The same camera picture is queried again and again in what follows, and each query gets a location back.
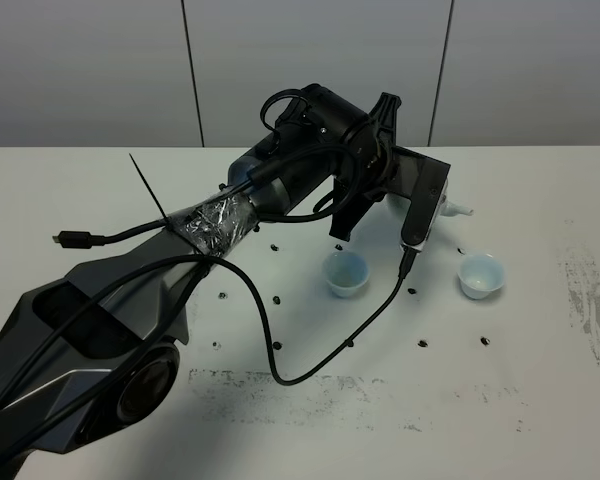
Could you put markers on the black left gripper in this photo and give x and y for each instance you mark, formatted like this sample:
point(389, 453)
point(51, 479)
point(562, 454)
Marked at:
point(371, 140)

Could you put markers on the light blue porcelain teapot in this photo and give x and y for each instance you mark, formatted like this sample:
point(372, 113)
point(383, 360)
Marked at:
point(450, 207)

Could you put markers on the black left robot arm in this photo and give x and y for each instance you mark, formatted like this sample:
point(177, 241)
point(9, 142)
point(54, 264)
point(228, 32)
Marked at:
point(96, 351)

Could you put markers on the left light blue teacup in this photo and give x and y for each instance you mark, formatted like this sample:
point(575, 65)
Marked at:
point(345, 273)

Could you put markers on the light blue teacup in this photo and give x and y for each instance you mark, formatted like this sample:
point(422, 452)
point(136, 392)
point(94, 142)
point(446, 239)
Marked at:
point(345, 273)
point(480, 275)

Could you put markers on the right light blue teacup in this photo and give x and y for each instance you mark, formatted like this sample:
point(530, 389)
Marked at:
point(480, 275)

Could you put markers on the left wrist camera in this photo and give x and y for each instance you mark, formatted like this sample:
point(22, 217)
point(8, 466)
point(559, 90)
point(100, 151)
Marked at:
point(422, 180)

